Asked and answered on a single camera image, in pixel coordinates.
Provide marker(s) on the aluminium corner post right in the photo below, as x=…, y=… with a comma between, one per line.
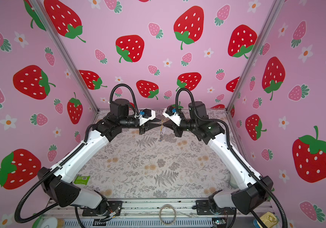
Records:
x=267, y=26

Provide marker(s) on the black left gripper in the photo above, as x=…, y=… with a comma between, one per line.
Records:
x=151, y=127

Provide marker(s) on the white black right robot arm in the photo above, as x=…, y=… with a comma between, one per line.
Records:
x=250, y=192

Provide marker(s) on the aluminium corner post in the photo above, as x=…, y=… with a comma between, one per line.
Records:
x=267, y=26
x=41, y=12

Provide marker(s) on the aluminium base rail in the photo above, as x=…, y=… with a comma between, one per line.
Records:
x=152, y=213

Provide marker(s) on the aluminium corner post left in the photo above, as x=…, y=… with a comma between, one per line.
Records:
x=41, y=12

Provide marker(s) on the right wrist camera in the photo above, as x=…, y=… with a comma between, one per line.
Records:
x=171, y=113

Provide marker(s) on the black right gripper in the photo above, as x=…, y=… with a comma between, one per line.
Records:
x=174, y=127

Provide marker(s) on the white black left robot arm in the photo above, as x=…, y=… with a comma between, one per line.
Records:
x=59, y=185

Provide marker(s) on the green snack packet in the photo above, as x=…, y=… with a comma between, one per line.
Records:
x=82, y=180

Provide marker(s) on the white plastic case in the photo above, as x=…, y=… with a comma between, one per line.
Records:
x=233, y=182

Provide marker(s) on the metal keyring with yellow tag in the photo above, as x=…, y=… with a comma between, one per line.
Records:
x=162, y=131

